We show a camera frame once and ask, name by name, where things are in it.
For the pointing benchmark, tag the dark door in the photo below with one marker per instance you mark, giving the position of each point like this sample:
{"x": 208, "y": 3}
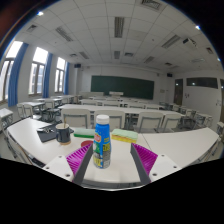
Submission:
{"x": 178, "y": 92}

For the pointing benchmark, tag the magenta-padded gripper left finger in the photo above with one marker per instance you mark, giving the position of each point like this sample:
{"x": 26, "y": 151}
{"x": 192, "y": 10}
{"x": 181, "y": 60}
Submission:
{"x": 78, "y": 160}

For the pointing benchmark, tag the wide blue curtain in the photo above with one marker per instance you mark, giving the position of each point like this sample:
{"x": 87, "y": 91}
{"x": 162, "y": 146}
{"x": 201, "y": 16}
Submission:
{"x": 16, "y": 75}

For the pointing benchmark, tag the ceiling light panels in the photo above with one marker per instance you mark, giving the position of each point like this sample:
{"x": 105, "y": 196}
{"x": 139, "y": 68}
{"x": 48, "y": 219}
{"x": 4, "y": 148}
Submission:
{"x": 119, "y": 26}

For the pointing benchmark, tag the white lectern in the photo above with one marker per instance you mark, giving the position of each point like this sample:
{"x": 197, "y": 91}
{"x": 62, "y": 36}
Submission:
{"x": 116, "y": 94}

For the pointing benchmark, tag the black wall speaker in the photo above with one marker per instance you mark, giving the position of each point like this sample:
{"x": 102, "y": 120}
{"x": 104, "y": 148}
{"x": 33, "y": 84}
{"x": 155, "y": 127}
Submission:
{"x": 169, "y": 75}
{"x": 77, "y": 65}

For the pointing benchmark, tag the dark blue mug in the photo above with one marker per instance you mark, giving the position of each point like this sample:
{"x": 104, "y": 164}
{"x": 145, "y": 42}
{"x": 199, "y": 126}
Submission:
{"x": 63, "y": 135}

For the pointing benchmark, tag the green chalkboard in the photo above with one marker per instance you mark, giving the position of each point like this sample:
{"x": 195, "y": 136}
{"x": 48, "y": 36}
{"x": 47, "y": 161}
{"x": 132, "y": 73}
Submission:
{"x": 123, "y": 87}

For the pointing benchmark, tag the narrow blue curtain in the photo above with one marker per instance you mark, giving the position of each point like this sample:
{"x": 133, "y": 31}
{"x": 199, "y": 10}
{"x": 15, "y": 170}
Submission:
{"x": 47, "y": 76}
{"x": 66, "y": 79}

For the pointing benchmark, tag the flat round red coaster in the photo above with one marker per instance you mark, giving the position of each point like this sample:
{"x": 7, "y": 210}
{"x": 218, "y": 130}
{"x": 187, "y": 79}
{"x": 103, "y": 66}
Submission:
{"x": 86, "y": 143}

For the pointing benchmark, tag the black notebook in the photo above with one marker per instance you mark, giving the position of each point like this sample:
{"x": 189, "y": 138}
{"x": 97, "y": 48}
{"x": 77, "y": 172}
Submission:
{"x": 46, "y": 135}

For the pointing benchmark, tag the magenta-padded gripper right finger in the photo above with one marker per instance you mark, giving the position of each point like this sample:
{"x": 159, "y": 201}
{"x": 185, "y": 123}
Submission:
{"x": 146, "y": 159}

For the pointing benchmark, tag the ceiling projector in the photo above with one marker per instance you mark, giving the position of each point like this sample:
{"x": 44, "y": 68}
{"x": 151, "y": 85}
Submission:
{"x": 189, "y": 42}

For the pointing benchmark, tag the green and yellow sponge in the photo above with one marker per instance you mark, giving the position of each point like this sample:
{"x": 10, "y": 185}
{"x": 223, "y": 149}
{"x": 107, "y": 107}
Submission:
{"x": 124, "y": 135}

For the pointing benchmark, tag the wooden stirring stick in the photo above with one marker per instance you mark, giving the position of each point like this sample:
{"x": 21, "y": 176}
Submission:
{"x": 64, "y": 122}

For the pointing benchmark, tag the blue white-capped drink bottle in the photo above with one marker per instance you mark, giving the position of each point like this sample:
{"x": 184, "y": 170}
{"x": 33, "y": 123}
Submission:
{"x": 102, "y": 146}

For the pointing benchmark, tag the dark high wall window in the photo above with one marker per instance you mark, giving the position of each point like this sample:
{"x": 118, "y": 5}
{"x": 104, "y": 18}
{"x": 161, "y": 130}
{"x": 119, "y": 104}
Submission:
{"x": 201, "y": 82}

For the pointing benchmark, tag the white classroom desks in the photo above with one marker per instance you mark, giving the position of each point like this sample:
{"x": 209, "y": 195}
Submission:
{"x": 83, "y": 107}

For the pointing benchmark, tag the white classroom chairs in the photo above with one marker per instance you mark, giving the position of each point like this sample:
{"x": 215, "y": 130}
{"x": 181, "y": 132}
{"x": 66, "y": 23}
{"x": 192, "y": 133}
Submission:
{"x": 76, "y": 118}

